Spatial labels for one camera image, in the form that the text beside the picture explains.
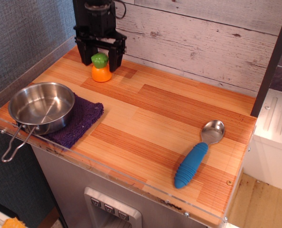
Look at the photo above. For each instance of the white toy sink cabinet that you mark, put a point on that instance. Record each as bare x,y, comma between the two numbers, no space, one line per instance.
263,159

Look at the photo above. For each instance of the blue handled metal spoon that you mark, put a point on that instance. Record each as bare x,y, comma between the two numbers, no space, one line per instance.
211,133

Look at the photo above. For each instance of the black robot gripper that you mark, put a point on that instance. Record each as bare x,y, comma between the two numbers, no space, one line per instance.
101,33

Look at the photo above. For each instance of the yellow toy at corner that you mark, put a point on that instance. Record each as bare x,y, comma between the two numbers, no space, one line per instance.
13,223

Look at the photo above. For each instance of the dark left shelf post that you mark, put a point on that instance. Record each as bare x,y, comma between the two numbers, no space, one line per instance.
80,19

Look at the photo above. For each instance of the purple knitted cloth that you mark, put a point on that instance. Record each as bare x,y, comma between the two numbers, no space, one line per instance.
84,115

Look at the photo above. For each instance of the stainless steel pot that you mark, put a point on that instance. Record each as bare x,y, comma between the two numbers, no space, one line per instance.
40,109

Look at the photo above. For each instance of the dark shelf post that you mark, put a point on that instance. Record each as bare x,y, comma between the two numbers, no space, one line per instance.
80,19
268,76

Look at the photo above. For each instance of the orange toy carrot green top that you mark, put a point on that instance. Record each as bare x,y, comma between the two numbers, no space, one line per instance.
100,68

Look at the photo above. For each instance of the dark right shelf post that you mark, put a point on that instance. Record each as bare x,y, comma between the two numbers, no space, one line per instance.
268,76

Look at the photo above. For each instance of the silver toy fridge dispenser panel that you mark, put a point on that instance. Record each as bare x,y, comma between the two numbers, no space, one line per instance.
106,212

